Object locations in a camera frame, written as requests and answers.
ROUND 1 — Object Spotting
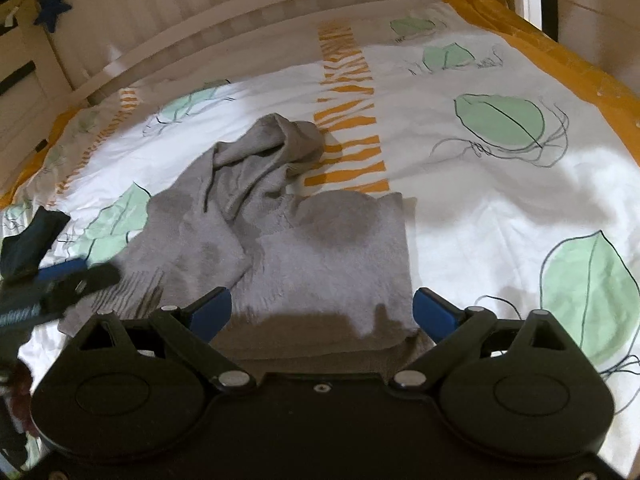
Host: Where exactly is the white drawer cabinet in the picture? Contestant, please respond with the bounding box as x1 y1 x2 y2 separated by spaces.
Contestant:
0 0 68 161

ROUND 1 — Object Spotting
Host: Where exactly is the yellow bed sheet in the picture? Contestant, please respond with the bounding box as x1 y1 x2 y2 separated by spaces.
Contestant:
0 0 640 208

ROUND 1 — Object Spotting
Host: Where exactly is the grey knit sweater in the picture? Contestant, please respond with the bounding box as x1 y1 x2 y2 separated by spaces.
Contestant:
57 113 436 361

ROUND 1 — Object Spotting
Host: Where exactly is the dark cloth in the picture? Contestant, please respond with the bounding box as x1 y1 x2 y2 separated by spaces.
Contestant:
0 209 71 282

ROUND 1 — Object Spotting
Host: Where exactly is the wooden bed frame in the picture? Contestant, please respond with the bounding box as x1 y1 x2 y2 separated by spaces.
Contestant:
0 0 640 161

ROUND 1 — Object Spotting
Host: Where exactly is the blue star decoration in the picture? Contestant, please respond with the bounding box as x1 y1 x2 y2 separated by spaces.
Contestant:
32 0 71 29

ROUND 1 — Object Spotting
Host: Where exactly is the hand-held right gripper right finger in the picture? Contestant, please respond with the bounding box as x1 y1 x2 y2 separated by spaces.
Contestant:
392 287 576 392

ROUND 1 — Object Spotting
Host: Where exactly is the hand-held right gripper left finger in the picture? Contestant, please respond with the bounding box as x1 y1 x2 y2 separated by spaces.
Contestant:
67 287 251 391

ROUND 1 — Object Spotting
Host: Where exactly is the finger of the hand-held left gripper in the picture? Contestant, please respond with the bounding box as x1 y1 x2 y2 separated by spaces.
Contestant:
65 264 121 307
37 258 87 282

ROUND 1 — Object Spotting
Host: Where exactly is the white leaf-print duvet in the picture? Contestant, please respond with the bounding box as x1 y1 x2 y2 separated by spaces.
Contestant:
0 0 640 461

